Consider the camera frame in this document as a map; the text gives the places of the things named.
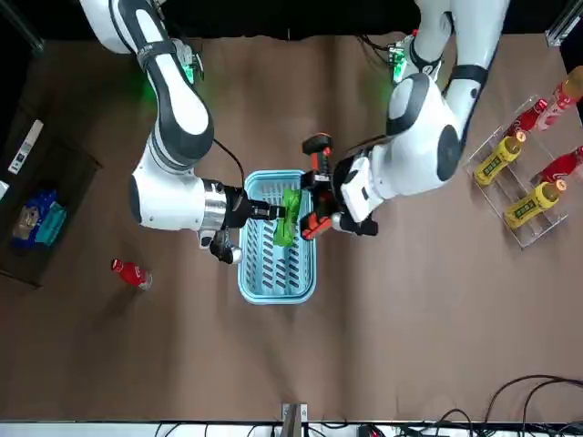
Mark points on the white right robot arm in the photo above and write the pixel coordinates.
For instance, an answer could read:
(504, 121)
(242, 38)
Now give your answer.
(177, 114)

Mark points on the teal snack packet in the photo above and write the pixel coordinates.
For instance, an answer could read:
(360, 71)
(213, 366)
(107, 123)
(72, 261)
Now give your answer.
(52, 225)

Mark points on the green snack packet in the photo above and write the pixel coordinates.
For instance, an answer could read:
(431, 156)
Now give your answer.
(287, 227)

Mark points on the aluminium frame post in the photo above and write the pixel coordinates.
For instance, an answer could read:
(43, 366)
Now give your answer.
(23, 27)
(293, 421)
(565, 25)

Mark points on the clear acrylic bottle shelf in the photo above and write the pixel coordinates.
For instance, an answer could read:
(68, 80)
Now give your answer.
(537, 232)

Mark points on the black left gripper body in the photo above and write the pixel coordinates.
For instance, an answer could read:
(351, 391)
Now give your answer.
(360, 228)

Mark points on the yellow tea bottle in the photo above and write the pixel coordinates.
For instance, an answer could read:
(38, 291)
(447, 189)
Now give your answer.
(494, 161)
(528, 209)

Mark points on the light blue plastic basket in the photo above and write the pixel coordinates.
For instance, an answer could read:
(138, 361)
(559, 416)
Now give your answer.
(273, 298)

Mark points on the peach juice bottle pink label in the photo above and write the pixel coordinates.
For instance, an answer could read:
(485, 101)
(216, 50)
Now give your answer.
(565, 98)

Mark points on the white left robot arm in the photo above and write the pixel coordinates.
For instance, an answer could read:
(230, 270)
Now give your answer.
(419, 136)

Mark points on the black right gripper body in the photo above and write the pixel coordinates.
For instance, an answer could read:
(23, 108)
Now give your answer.
(237, 207)

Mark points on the dark blue white snack box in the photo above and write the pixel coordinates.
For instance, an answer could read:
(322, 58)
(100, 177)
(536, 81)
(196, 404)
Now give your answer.
(25, 148)

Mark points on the blue cookie packet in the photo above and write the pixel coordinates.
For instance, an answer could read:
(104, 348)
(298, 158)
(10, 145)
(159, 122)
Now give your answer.
(38, 200)

